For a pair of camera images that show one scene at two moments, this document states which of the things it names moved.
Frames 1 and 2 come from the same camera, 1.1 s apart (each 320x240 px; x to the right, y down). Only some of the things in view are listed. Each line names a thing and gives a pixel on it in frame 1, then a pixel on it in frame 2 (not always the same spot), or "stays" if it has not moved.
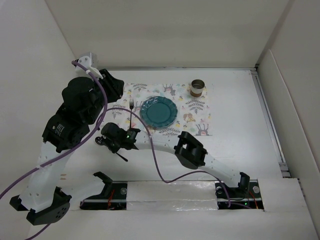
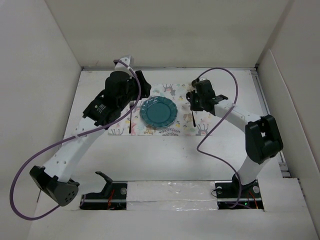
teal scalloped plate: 158,112 stays
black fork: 131,103 stays
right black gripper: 114,149 -> 193,106
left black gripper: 114,86 -> 144,86
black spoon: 98,140 -> 194,125
